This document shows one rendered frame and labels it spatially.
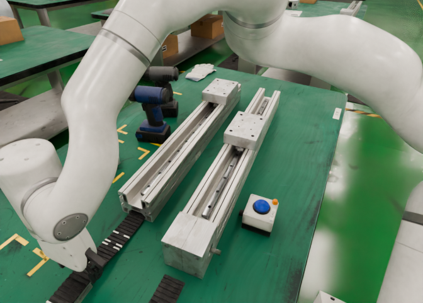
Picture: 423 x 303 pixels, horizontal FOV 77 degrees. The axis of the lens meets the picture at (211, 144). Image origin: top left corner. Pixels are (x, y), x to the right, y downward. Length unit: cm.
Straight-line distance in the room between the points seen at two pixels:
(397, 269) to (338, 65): 30
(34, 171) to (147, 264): 38
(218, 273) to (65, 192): 43
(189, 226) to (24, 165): 36
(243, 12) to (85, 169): 30
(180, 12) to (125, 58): 11
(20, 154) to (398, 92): 55
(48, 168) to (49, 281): 38
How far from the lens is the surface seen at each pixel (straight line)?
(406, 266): 49
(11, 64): 214
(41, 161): 45
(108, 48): 45
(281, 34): 50
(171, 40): 370
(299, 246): 77
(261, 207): 73
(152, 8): 46
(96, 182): 41
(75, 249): 56
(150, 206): 74
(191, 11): 44
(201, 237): 63
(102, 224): 82
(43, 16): 433
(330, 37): 45
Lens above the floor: 140
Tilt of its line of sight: 37 degrees down
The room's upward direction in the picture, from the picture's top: 1 degrees clockwise
